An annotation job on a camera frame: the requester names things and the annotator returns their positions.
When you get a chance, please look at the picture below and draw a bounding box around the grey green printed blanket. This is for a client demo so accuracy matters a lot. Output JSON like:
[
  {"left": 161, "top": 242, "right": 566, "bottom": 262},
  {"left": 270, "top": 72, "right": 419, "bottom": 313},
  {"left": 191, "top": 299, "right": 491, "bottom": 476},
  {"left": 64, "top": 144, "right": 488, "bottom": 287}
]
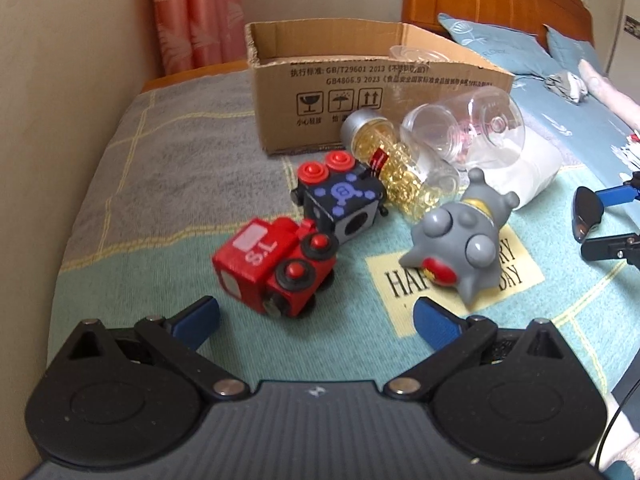
[{"left": 47, "top": 62, "right": 640, "bottom": 396}]

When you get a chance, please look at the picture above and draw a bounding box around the white soft packet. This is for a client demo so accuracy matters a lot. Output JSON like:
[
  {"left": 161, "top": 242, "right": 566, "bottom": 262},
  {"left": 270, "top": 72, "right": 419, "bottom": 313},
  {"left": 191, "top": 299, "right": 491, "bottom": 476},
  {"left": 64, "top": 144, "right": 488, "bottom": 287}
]
[{"left": 467, "top": 130, "right": 565, "bottom": 211}]

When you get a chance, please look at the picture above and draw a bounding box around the small clear plastic jar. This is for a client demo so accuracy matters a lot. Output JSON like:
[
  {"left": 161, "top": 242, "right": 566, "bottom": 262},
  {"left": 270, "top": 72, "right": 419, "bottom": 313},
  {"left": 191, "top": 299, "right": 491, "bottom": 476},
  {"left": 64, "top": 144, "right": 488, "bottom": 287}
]
[{"left": 389, "top": 45, "right": 432, "bottom": 73}]

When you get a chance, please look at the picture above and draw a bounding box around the blue printed bed sheet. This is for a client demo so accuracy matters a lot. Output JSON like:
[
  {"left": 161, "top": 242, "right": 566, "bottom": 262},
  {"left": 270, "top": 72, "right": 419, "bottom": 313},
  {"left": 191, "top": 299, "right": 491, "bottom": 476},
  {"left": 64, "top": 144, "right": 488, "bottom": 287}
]
[{"left": 510, "top": 67, "right": 640, "bottom": 191}]

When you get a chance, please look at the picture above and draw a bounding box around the pink transparent charm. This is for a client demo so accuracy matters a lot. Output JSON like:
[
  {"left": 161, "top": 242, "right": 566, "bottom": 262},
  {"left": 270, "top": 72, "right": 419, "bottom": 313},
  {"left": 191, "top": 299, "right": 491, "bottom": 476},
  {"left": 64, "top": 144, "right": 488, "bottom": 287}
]
[{"left": 457, "top": 122, "right": 483, "bottom": 153}]

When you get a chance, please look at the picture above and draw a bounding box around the pink gold-trimmed curtain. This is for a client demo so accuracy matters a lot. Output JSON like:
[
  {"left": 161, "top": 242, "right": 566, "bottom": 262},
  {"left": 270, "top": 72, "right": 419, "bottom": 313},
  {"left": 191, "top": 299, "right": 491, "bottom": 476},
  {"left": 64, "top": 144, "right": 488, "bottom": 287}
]
[{"left": 149, "top": 0, "right": 251, "bottom": 78}]

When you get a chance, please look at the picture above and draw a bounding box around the black wooden toy train car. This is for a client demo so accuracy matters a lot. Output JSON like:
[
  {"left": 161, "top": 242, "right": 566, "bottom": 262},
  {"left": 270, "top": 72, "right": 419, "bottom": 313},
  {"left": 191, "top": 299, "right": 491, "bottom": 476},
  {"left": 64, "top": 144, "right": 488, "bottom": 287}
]
[{"left": 289, "top": 150, "right": 391, "bottom": 247}]

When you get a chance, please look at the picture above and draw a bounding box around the orange wooden board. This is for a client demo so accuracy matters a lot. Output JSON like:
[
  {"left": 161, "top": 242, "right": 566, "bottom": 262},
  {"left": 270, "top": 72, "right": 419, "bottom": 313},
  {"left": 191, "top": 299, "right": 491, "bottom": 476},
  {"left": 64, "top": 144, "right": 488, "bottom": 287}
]
[{"left": 140, "top": 60, "right": 249, "bottom": 93}]

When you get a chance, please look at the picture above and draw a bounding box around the grey and white cloth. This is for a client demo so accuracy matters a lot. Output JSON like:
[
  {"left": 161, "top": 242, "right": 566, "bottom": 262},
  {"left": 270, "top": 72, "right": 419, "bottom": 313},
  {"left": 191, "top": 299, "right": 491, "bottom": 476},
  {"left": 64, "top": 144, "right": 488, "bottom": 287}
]
[{"left": 544, "top": 71, "right": 591, "bottom": 106}]

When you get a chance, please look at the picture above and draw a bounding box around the gold capsule bottle silver cap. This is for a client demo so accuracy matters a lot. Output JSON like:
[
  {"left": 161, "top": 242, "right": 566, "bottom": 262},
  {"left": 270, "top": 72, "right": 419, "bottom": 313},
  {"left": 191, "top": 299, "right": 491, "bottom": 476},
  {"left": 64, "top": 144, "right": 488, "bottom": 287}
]
[{"left": 340, "top": 108, "right": 461, "bottom": 223}]

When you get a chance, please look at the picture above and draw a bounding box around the small blue printed pillow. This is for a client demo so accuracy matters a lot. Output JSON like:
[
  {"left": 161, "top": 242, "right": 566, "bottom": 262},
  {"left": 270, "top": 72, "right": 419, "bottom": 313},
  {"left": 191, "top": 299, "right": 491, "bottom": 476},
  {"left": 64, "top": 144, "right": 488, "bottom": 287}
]
[{"left": 544, "top": 24, "right": 603, "bottom": 73}]

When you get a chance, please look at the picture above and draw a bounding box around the large blue printed pillow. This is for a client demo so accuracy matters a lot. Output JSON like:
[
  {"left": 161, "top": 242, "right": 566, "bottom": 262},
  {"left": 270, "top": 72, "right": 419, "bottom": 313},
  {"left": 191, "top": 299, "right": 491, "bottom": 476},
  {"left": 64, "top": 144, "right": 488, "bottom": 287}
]
[{"left": 437, "top": 11, "right": 563, "bottom": 78}]

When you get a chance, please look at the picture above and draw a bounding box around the black cable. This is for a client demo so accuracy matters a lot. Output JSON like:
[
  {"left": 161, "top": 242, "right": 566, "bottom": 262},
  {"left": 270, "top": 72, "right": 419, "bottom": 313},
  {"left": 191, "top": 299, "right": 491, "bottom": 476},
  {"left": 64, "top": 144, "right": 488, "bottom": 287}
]
[{"left": 595, "top": 375, "right": 640, "bottom": 473}]

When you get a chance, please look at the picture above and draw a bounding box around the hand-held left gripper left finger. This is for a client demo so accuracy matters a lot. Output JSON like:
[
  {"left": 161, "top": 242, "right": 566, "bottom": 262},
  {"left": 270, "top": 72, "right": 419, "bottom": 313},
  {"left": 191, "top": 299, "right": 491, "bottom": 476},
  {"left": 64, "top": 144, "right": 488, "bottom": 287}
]
[{"left": 47, "top": 296, "right": 251, "bottom": 402}]

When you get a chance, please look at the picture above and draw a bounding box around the red wooden toy train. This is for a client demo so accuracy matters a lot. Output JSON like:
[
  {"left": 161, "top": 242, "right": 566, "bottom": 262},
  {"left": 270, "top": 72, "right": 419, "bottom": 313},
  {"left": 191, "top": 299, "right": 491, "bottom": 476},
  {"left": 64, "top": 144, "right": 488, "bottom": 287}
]
[{"left": 212, "top": 216, "right": 341, "bottom": 320}]

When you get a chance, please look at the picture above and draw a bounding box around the brown cardboard box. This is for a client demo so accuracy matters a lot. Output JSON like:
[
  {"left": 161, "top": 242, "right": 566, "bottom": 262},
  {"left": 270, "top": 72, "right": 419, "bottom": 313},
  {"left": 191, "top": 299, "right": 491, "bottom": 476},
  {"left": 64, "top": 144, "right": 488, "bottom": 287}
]
[{"left": 244, "top": 21, "right": 516, "bottom": 157}]

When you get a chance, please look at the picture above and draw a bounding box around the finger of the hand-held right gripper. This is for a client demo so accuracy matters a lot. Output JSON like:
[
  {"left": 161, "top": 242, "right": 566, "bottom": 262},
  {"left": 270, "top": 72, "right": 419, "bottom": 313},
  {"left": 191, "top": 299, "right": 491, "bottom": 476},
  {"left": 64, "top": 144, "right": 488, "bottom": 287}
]
[
  {"left": 600, "top": 171, "right": 640, "bottom": 208},
  {"left": 580, "top": 232, "right": 640, "bottom": 261}
]

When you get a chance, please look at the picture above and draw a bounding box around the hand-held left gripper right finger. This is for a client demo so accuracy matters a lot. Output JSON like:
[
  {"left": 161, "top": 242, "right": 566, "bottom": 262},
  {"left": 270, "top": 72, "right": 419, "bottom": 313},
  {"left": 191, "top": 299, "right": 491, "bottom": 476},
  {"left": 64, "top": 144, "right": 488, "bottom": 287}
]
[{"left": 382, "top": 296, "right": 585, "bottom": 402}]

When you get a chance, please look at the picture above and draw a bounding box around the large clear plastic jar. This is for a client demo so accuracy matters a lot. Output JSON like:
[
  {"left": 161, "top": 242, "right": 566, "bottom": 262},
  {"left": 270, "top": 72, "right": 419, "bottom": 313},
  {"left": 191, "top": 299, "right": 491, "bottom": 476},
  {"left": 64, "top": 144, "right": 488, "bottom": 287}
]
[{"left": 400, "top": 86, "right": 526, "bottom": 168}]

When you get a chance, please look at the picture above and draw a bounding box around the grey monster toy figure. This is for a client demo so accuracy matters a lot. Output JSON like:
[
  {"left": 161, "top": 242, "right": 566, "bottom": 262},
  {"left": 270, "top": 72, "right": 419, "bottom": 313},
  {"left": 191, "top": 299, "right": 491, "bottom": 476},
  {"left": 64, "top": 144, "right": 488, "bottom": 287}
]
[{"left": 398, "top": 167, "right": 519, "bottom": 309}]

